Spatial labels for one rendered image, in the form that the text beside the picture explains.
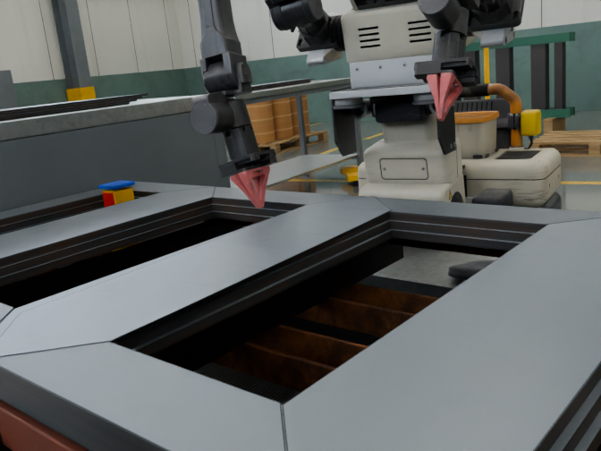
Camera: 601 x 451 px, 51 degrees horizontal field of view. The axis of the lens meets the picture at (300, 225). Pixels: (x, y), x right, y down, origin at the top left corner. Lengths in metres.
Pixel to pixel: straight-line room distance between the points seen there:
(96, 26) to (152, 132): 11.00
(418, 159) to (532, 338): 0.98
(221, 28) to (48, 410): 0.79
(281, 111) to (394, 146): 7.46
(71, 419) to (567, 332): 0.44
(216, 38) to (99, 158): 0.64
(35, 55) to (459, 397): 11.56
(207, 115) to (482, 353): 0.72
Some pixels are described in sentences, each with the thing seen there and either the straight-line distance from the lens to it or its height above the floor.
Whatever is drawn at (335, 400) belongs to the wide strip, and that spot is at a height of 0.86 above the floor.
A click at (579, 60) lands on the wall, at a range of 10.82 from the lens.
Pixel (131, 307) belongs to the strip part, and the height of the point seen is 0.86.
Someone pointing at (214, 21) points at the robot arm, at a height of 1.20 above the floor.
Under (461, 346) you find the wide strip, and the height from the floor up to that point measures 0.86.
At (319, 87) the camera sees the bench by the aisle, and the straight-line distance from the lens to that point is 5.56.
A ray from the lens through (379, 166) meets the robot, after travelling 1.58.
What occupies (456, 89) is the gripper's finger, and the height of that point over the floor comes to 1.04.
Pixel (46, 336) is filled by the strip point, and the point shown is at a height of 0.86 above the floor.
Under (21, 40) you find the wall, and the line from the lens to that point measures 11.79.
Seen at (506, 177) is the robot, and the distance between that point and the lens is 1.75.
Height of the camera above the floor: 1.11
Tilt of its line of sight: 14 degrees down
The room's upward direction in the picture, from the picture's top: 6 degrees counter-clockwise
